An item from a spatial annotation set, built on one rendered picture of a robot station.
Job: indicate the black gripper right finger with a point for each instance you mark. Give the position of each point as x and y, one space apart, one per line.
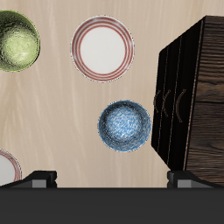
182 178

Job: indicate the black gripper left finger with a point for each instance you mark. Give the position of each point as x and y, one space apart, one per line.
40 178

